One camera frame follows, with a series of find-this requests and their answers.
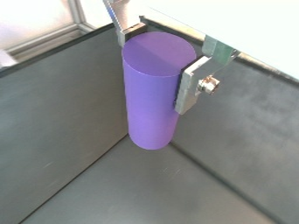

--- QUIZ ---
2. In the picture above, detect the purple cylinder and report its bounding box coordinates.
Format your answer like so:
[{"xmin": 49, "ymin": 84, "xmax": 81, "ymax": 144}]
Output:
[{"xmin": 121, "ymin": 31, "xmax": 196, "ymax": 150}]

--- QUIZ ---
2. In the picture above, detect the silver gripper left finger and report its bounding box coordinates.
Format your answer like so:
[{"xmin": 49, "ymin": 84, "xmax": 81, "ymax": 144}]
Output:
[{"xmin": 102, "ymin": 0, "xmax": 146, "ymax": 46}]

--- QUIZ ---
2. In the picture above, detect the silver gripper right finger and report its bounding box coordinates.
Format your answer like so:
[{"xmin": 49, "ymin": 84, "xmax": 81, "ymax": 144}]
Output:
[{"xmin": 174, "ymin": 36, "xmax": 238, "ymax": 115}]

